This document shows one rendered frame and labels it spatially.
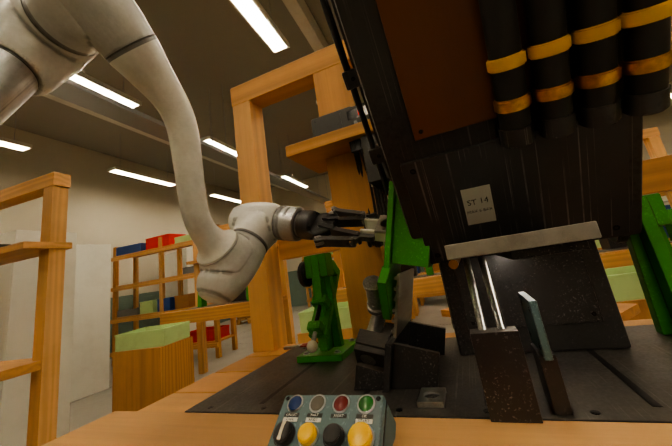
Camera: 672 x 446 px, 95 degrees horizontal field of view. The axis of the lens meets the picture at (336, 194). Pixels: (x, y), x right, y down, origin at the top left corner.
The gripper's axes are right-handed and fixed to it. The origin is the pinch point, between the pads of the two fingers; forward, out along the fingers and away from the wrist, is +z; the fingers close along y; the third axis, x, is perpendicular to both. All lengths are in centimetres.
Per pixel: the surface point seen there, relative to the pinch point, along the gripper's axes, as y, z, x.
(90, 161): 323, -777, 160
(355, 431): -39.8, 7.7, -5.3
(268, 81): 60, -57, -22
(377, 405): -36.0, 9.2, -3.8
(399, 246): -8.8, 7.0, -4.5
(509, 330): -23.4, 24.5, -5.6
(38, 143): 262, -772, 82
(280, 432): -42.1, -2.0, -3.7
